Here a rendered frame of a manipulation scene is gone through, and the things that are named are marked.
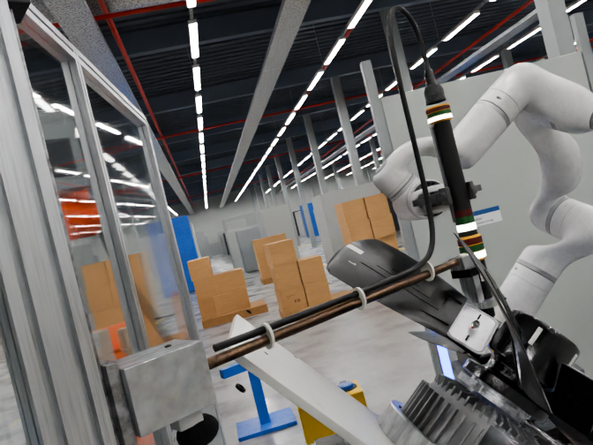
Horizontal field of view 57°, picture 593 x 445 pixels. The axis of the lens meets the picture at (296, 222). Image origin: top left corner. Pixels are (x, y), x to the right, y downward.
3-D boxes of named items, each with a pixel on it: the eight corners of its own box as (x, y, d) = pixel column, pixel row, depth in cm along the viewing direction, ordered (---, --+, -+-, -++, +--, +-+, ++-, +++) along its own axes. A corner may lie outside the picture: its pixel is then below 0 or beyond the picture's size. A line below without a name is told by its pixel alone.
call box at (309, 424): (308, 451, 127) (296, 407, 127) (304, 435, 137) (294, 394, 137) (374, 433, 128) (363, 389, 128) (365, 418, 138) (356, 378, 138)
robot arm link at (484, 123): (462, 74, 120) (372, 177, 118) (516, 123, 121) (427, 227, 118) (448, 86, 129) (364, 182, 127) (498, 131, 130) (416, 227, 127)
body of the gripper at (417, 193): (455, 210, 115) (477, 208, 104) (409, 222, 114) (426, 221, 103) (447, 176, 115) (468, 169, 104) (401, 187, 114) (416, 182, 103)
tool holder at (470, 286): (486, 313, 92) (472, 256, 92) (451, 313, 98) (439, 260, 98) (513, 297, 98) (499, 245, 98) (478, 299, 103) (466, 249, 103)
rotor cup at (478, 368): (562, 434, 82) (611, 364, 83) (486, 379, 81) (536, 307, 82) (516, 403, 96) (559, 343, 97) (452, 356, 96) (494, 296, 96)
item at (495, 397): (551, 446, 82) (559, 434, 82) (477, 392, 81) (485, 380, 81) (508, 414, 96) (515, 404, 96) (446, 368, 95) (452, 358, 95)
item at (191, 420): (190, 459, 58) (178, 415, 58) (173, 453, 61) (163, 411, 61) (229, 439, 61) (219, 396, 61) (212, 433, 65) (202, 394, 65)
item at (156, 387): (130, 451, 53) (109, 366, 53) (105, 440, 59) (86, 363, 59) (220, 409, 60) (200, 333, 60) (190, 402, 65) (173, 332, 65)
